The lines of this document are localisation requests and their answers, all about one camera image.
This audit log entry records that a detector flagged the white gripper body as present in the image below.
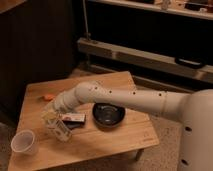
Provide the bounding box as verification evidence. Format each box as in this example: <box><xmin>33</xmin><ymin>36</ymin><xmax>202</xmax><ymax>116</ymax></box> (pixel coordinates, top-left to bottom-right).
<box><xmin>52</xmin><ymin>94</ymin><xmax>70</xmax><ymax>113</ymax></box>

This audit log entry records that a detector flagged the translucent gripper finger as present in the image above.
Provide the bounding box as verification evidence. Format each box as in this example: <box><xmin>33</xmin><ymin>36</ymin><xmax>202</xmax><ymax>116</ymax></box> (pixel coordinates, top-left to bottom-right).
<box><xmin>42</xmin><ymin>110</ymin><xmax>58</xmax><ymax>121</ymax></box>
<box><xmin>43</xmin><ymin>102</ymin><xmax>53</xmax><ymax>112</ymax></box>

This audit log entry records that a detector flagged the white bottle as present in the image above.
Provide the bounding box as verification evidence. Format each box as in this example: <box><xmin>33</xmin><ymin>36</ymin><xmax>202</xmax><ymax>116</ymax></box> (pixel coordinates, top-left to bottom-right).
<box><xmin>45</xmin><ymin>120</ymin><xmax>71</xmax><ymax>142</ymax></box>

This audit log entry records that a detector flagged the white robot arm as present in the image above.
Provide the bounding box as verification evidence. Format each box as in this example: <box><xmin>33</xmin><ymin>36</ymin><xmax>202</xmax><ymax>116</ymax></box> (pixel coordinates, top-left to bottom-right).
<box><xmin>43</xmin><ymin>82</ymin><xmax>213</xmax><ymax>171</ymax></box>

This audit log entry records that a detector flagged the orange carrot toy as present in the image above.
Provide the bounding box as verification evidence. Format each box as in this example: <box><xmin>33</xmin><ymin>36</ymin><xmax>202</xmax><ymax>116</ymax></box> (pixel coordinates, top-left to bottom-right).
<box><xmin>42</xmin><ymin>94</ymin><xmax>55</xmax><ymax>101</ymax></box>

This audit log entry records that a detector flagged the black and red box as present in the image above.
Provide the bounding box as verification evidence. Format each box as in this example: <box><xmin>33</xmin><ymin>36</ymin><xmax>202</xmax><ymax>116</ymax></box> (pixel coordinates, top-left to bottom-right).
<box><xmin>60</xmin><ymin>113</ymin><xmax>86</xmax><ymax>129</ymax></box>

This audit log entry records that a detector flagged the black bowl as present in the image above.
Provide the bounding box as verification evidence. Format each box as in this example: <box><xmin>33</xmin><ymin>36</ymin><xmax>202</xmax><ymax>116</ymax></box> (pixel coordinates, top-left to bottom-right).
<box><xmin>92</xmin><ymin>103</ymin><xmax>126</xmax><ymax>128</ymax></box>

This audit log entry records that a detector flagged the wooden low table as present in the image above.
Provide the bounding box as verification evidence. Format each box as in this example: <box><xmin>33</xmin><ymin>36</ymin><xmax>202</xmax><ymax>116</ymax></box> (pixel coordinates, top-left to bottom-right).
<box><xmin>8</xmin><ymin>77</ymin><xmax>159</xmax><ymax>171</ymax></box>

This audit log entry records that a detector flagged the metal pole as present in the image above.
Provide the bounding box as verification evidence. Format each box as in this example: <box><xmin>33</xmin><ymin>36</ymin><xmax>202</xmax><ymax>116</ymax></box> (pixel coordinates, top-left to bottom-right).
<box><xmin>82</xmin><ymin>0</ymin><xmax>91</xmax><ymax>41</ymax></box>

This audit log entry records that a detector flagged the long grey case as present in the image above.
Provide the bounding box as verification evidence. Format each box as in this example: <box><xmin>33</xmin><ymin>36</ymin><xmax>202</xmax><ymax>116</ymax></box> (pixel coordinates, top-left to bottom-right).
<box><xmin>77</xmin><ymin>38</ymin><xmax>213</xmax><ymax>84</ymax></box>

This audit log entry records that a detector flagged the black case handle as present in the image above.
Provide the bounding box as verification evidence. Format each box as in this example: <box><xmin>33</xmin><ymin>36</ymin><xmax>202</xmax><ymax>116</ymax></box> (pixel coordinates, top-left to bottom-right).
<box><xmin>174</xmin><ymin>58</ymin><xmax>205</xmax><ymax>69</ymax></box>

